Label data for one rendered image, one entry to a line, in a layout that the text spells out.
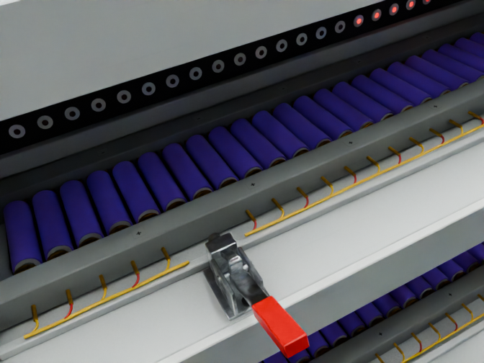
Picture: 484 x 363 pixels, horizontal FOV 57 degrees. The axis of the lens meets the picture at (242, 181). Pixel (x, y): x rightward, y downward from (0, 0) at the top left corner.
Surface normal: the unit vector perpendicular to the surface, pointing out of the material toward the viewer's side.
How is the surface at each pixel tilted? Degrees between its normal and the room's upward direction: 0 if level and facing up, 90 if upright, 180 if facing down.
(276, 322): 1
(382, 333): 19
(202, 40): 109
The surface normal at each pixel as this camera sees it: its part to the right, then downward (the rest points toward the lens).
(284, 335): -0.25, -0.89
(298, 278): -0.11, -0.75
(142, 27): 0.44, 0.55
